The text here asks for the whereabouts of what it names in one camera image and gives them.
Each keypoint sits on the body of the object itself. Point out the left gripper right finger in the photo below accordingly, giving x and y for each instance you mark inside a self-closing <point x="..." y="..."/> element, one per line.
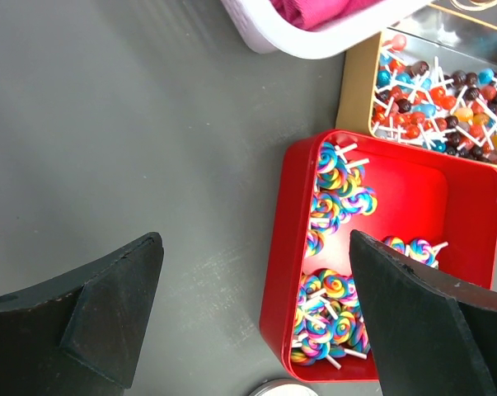
<point x="431" y="333"/>

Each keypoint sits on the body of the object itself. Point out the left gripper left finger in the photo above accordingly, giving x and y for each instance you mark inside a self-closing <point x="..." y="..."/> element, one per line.
<point x="81" y="333"/>

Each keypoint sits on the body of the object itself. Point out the red candy tray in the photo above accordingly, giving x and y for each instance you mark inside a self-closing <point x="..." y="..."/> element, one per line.
<point x="449" y="201"/>

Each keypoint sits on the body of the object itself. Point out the silver jar lid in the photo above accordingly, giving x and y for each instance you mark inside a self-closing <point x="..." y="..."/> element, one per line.
<point x="283" y="387"/>

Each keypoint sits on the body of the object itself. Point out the gold candy tin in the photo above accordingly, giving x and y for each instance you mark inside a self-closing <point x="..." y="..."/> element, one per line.
<point x="430" y="80"/>

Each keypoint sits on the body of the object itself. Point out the gold ribbon on table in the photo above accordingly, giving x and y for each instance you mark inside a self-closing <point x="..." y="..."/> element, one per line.
<point x="473" y="5"/>

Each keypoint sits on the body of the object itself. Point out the white plastic basket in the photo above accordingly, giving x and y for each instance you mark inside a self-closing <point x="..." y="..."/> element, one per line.
<point x="264" y="31"/>

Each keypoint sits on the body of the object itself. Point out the pink cloth in basket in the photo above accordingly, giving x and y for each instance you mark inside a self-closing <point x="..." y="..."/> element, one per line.
<point x="309" y="14"/>

